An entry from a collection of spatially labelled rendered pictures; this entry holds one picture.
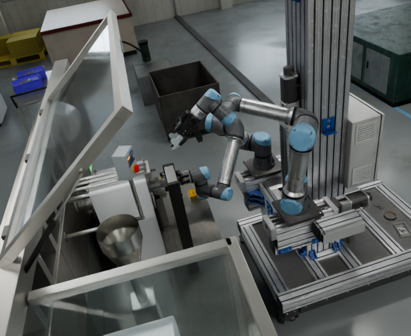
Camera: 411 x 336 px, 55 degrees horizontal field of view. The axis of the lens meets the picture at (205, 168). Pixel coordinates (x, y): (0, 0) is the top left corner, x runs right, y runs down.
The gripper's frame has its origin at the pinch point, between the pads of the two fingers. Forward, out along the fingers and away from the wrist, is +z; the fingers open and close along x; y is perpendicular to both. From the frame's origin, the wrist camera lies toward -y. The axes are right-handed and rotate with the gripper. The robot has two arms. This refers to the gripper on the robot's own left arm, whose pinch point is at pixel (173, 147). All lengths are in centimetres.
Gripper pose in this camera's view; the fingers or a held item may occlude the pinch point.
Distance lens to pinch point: 201.9
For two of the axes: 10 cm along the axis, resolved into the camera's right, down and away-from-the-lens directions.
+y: -7.3, -4.7, -5.0
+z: -6.5, 7.1, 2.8
